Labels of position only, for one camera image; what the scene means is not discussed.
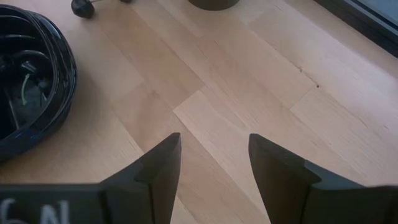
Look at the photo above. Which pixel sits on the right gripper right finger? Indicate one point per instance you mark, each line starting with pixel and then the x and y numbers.
pixel 286 186

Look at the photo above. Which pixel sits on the black aluminium table frame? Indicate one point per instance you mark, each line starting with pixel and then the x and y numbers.
pixel 373 31

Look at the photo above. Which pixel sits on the black plastic two-compartment container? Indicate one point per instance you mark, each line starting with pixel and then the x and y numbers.
pixel 62 77

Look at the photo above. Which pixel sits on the green potted plant black pot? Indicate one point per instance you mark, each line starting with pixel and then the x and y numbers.
pixel 214 3

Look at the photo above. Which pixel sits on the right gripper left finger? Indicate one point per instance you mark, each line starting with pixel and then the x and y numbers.
pixel 149 193

